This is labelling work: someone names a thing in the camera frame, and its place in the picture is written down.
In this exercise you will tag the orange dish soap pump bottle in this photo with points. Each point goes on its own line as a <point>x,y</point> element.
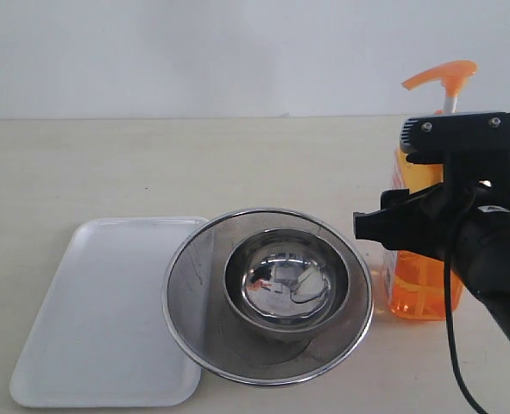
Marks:
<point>415,284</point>

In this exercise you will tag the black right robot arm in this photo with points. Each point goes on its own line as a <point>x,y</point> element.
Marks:
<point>485,272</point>

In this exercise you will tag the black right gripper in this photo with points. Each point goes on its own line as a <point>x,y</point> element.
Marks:
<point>473,200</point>

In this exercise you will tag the small stainless steel bowl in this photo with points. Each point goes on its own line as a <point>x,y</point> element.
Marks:
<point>286,284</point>

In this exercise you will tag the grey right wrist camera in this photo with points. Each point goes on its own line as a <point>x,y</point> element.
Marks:
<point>428,137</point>

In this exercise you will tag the white rectangular plastic tray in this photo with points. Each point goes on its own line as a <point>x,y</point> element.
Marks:
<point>100,339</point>

